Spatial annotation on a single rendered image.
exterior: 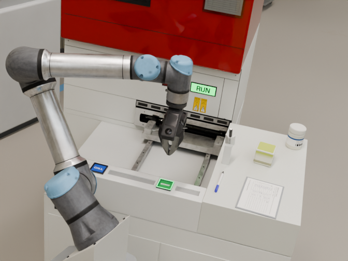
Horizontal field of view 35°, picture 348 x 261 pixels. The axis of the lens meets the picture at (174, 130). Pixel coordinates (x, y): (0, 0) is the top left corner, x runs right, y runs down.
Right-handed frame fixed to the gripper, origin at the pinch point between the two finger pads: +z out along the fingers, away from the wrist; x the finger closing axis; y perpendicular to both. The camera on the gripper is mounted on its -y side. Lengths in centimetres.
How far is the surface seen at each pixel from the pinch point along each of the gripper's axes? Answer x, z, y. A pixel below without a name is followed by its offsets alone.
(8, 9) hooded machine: 144, 17, 148
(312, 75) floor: -66, 110, 374
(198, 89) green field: 1, 1, 58
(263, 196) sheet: -35.9, 13.7, 7.5
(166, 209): -2.7, 21.5, -4.0
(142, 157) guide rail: 17.2, 25.6, 31.4
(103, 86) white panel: 46, 10, 59
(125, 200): 13.3, 22.0, -4.0
